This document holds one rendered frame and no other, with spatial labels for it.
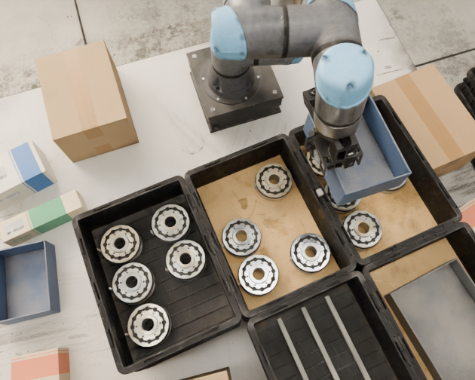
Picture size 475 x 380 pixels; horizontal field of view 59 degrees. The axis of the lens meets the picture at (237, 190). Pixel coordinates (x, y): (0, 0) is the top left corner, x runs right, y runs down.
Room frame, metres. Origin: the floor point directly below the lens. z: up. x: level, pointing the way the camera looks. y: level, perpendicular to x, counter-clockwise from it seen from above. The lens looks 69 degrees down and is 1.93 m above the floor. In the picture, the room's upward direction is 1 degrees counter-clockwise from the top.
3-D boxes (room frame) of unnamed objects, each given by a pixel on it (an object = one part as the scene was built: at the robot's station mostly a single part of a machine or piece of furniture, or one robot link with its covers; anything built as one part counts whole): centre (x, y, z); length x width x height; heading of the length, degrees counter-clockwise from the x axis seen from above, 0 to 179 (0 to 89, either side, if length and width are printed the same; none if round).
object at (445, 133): (0.62, -0.56, 0.78); 0.30 x 0.22 x 0.16; 22
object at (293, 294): (0.30, -0.07, 0.92); 0.40 x 0.30 x 0.02; 22
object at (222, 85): (0.80, 0.01, 0.85); 0.15 x 0.15 x 0.10
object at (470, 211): (0.30, -0.68, 0.74); 0.16 x 0.12 x 0.07; 30
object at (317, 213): (0.30, -0.07, 0.87); 0.40 x 0.30 x 0.11; 22
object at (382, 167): (0.40, -0.26, 1.10); 0.20 x 0.15 x 0.07; 18
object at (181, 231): (0.31, 0.18, 0.86); 0.10 x 0.10 x 0.01
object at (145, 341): (0.06, 0.23, 0.86); 0.10 x 0.10 x 0.01
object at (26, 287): (0.19, 0.60, 0.74); 0.20 x 0.15 x 0.07; 12
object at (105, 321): (0.18, 0.21, 0.92); 0.40 x 0.30 x 0.02; 22
